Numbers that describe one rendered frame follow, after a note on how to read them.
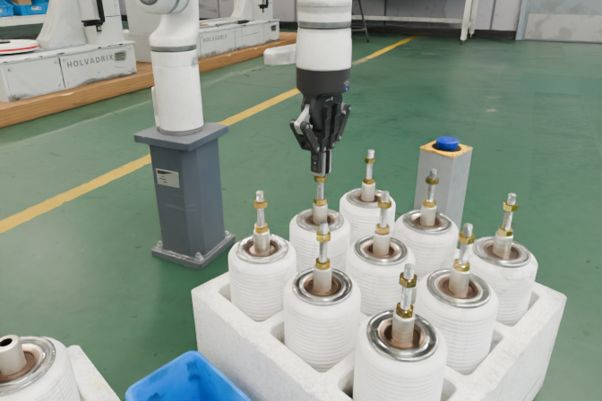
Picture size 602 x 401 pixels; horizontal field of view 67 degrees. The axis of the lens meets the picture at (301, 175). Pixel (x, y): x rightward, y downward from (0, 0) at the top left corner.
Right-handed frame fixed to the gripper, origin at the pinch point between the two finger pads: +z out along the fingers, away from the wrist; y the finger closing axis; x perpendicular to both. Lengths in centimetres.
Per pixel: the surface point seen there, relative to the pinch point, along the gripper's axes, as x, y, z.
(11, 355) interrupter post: 7.6, -42.4, 7.9
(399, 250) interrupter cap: -14.0, -1.2, 9.6
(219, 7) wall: 451, 440, 13
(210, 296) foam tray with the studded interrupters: 7.5, -17.2, 17.1
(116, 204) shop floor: 78, 13, 35
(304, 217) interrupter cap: 2.3, -1.1, 9.7
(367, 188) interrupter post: -2.8, 10.5, 7.6
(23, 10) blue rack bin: 488, 193, 6
